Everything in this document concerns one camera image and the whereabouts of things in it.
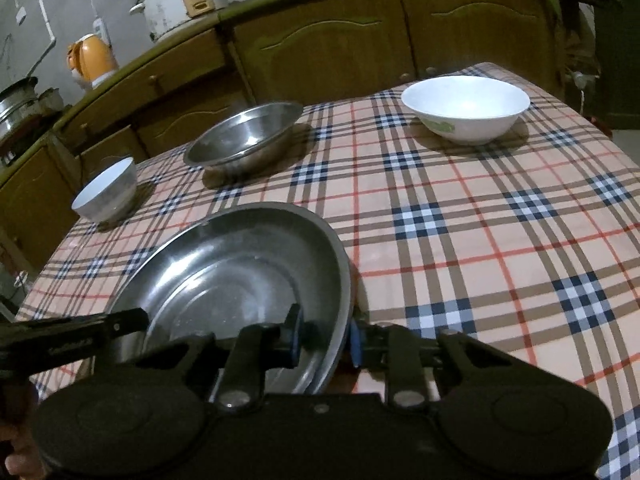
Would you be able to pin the person's left hand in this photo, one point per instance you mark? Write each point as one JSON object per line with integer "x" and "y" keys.
{"x": 15, "y": 455}

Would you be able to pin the plaid tablecloth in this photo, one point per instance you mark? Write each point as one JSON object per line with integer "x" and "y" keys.
{"x": 450, "y": 210}

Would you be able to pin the white wall socket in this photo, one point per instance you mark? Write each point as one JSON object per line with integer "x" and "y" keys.
{"x": 21, "y": 16}

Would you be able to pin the shallow steel dish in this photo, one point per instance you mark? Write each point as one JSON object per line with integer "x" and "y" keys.
{"x": 240, "y": 280}

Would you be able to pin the white rice cooker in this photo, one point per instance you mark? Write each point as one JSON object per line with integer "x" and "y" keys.
{"x": 170, "y": 5}

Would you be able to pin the wide white bowl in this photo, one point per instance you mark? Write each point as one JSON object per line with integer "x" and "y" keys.
{"x": 465, "y": 100}

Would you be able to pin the orange electric kettle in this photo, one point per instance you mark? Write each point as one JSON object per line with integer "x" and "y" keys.
{"x": 95, "y": 60}

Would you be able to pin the wooden kitchen cabinet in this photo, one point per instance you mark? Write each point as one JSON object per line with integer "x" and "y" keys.
{"x": 325, "y": 35}

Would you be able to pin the deep steel bowl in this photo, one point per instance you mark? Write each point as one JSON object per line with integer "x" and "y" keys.
{"x": 240, "y": 135}

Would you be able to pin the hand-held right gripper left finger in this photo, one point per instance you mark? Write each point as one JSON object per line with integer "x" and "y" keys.
{"x": 296, "y": 335}

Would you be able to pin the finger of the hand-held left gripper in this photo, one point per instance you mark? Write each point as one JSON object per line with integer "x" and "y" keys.
{"x": 125, "y": 321}

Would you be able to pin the large steel basin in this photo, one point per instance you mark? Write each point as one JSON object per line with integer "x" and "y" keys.
{"x": 225, "y": 227}

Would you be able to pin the small white bowl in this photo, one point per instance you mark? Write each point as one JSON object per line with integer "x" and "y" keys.
{"x": 107, "y": 190}

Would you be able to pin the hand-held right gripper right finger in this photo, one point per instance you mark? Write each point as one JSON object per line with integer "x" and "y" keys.
{"x": 355, "y": 345}

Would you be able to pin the small steel pot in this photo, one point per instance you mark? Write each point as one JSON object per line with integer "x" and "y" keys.
{"x": 50, "y": 100}

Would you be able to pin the dark green door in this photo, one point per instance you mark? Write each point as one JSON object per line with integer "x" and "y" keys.
{"x": 620, "y": 60}

